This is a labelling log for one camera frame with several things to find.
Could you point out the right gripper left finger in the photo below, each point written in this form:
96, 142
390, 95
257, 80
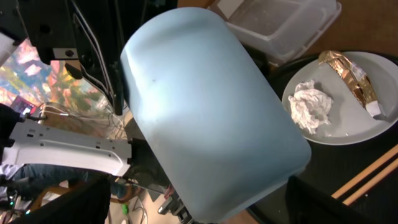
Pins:
85, 203

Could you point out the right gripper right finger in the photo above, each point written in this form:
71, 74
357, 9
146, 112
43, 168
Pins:
307, 205

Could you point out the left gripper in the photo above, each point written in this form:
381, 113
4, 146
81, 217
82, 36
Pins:
94, 32

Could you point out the blue plastic cup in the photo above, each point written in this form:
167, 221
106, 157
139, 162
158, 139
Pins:
209, 115

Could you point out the grey round plate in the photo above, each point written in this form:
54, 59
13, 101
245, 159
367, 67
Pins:
350, 122

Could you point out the right wooden chopstick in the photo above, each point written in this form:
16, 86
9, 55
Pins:
371, 183

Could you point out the wooden chopstick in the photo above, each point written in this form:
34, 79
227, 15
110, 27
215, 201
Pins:
371, 183
388, 155

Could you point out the crumpled white tissue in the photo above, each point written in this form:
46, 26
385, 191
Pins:
309, 107

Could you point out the left wooden chopstick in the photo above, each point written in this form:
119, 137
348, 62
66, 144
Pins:
388, 155

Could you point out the gold foil snack wrapper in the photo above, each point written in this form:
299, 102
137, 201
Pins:
355, 78

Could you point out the clear plastic storage bin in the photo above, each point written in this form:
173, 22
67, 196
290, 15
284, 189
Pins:
281, 29

